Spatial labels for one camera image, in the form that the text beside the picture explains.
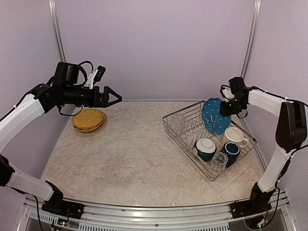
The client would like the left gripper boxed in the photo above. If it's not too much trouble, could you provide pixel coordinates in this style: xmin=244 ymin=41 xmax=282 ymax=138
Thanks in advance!
xmin=62 ymin=85 xmax=122 ymax=107

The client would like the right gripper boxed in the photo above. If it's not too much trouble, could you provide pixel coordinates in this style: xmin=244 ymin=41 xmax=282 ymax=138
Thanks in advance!
xmin=221 ymin=96 xmax=246 ymax=116

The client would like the cream bird pattern plate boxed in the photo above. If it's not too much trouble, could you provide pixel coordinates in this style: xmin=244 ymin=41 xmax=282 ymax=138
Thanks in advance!
xmin=76 ymin=112 xmax=107 ymax=133

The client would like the yellow dotted plate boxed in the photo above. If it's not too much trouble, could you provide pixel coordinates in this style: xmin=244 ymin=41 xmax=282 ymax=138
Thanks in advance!
xmin=71 ymin=108 xmax=103 ymax=129
xmin=72 ymin=111 xmax=107 ymax=133

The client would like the blue dotted plate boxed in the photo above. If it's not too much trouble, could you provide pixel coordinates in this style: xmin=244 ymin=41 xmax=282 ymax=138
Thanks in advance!
xmin=202 ymin=98 xmax=231 ymax=135

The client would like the clear glass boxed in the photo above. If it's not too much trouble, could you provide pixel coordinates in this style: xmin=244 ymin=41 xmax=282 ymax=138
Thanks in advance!
xmin=210 ymin=152 xmax=228 ymax=172
xmin=171 ymin=114 xmax=185 ymax=135

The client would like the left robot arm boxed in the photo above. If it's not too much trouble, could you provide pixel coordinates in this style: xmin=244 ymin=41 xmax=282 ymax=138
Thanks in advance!
xmin=0 ymin=61 xmax=122 ymax=214

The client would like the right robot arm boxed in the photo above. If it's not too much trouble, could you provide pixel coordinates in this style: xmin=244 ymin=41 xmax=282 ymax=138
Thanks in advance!
xmin=220 ymin=77 xmax=308 ymax=218

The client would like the white mug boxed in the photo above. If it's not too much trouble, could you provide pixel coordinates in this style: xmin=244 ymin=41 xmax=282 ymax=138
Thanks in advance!
xmin=222 ymin=127 xmax=249 ymax=149

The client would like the dark blue mug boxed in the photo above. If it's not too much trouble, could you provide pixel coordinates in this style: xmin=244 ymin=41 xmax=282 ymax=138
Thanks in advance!
xmin=222 ymin=142 xmax=241 ymax=167

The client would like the teal white bowl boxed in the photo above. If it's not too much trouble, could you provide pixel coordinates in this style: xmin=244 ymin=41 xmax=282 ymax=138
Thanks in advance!
xmin=194 ymin=138 xmax=217 ymax=162

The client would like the clear glass front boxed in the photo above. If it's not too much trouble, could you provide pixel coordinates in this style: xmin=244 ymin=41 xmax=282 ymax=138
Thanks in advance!
xmin=210 ymin=152 xmax=228 ymax=172

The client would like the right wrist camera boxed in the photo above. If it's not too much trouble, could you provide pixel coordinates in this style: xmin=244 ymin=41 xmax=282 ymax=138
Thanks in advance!
xmin=220 ymin=85 xmax=234 ymax=101

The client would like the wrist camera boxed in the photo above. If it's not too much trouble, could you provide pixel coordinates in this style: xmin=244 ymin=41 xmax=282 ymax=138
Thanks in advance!
xmin=84 ymin=66 xmax=106 ymax=89
xmin=220 ymin=85 xmax=234 ymax=101

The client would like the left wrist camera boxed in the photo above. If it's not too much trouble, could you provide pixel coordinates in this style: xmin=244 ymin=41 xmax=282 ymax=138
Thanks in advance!
xmin=84 ymin=66 xmax=106 ymax=89

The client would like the wire dish rack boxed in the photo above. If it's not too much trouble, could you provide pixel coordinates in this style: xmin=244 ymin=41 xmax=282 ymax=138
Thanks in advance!
xmin=163 ymin=98 xmax=257 ymax=181

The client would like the right aluminium frame post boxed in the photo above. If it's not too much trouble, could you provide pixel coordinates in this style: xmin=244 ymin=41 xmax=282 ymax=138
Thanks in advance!
xmin=241 ymin=0 xmax=262 ymax=80

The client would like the aluminium frame post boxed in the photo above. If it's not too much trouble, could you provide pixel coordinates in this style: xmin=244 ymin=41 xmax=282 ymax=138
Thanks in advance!
xmin=241 ymin=0 xmax=262 ymax=80
xmin=48 ymin=0 xmax=66 ymax=62

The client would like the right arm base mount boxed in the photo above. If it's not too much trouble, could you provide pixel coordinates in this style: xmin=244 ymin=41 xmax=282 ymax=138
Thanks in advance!
xmin=229 ymin=200 xmax=272 ymax=218

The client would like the front aluminium rail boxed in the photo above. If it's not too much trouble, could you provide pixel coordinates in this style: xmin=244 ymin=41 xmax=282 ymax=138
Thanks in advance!
xmin=23 ymin=190 xmax=296 ymax=231

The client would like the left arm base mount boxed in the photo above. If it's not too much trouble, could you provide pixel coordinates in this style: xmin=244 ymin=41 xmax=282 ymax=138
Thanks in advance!
xmin=42 ymin=197 xmax=84 ymax=219

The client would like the left aluminium frame post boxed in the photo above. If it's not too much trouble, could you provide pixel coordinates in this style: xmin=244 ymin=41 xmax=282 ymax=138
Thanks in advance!
xmin=48 ymin=0 xmax=66 ymax=62

